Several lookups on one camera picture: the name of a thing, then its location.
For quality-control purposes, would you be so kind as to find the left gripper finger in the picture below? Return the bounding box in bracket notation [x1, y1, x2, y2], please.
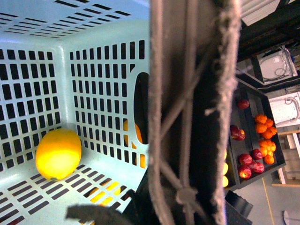
[66, 205, 133, 225]

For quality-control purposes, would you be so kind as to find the large yellow lemon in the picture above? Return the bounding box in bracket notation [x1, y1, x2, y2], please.
[36, 128, 82, 181]

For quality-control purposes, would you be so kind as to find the light blue plastic basket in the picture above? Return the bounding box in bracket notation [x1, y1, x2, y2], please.
[0, 0, 150, 225]

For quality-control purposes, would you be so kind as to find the brown woven basket handle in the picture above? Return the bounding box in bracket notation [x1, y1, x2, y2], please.
[148, 0, 240, 225]

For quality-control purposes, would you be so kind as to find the black fruit display stand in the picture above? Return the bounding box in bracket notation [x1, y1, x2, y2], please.
[226, 79, 285, 191]

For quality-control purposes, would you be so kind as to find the red apple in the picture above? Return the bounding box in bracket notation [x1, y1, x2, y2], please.
[237, 99, 249, 110]

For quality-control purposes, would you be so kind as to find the orange tangerine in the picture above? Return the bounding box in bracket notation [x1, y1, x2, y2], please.
[255, 114, 268, 124]

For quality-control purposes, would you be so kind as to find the white appliance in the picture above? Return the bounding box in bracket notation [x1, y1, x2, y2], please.
[257, 45, 298, 85]

